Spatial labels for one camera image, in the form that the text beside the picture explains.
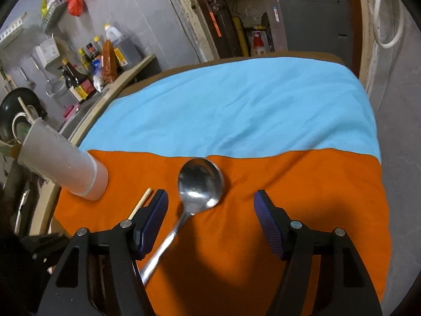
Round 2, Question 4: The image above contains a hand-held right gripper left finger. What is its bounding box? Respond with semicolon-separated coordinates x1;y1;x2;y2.
38;189;169;316

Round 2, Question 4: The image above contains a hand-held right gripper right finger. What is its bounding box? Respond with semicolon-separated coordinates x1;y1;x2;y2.
253;190;384;316

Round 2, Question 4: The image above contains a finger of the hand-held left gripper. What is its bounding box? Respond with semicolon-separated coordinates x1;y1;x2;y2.
20;232;68;272

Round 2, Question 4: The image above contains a large round metal spoon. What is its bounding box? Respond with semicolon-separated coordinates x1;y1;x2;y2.
140;158;225;285

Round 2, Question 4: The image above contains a translucent plastic cup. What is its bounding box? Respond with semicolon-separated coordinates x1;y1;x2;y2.
17;118;110;202

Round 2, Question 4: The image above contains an orange cloth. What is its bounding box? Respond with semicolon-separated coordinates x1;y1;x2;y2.
53;148;393;316

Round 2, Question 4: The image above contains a light blue cloth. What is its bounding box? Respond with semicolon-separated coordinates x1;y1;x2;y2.
79;57;382;165

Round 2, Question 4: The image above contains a black wok in sink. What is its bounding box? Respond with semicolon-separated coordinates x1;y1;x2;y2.
0;87;47;142

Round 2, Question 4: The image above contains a dark soy sauce bottle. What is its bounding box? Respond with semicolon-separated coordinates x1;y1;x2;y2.
61;58;97;104

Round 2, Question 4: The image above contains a blue and white pouch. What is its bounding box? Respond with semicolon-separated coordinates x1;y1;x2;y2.
92;61;106;91

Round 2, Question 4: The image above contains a metal strainer ladle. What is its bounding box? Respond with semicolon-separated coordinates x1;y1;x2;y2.
31;55;68;98

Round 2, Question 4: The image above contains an orange-red sauce pouch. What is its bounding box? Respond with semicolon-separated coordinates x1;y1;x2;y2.
101;39;119;83

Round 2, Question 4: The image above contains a small yellow-capped bottle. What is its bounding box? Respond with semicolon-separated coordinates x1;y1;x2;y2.
78;49;93;73

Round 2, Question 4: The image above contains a red and white bag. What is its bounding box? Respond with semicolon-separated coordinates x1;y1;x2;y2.
250;30;268;56

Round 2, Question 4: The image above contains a grey metal cabinet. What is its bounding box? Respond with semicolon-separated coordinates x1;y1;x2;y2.
266;0;352;61

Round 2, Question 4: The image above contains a red plastic bag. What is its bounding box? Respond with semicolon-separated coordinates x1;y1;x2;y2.
64;0;87;17

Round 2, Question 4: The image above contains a white wall box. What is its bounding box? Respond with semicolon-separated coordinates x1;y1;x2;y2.
34;38;61;66

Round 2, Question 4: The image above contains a metal wall rack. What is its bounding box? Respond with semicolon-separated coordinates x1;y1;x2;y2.
41;0;68;33

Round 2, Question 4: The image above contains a white hose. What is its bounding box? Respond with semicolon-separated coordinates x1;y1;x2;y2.
373;0;404;49

